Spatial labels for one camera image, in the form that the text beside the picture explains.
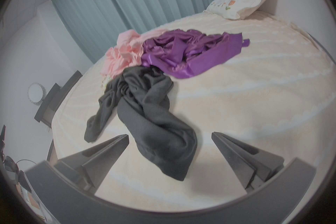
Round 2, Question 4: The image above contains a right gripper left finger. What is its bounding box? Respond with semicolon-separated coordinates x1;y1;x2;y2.
54;134;130;193

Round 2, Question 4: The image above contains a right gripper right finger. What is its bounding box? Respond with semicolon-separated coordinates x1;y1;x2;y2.
211;132;285;190

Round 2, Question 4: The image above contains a black T-shirt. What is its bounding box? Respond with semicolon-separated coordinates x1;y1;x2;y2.
84;66;198;181

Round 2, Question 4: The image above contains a bed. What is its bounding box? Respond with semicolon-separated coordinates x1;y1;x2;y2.
47;0;336;214

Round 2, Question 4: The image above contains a black chest of drawers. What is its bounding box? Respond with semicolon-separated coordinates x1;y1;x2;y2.
54;71;83;116

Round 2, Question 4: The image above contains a pink garment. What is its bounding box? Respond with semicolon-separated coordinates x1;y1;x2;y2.
100;29;144;79

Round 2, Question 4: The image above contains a purple satin garment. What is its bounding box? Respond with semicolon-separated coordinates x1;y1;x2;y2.
141;29;250;79

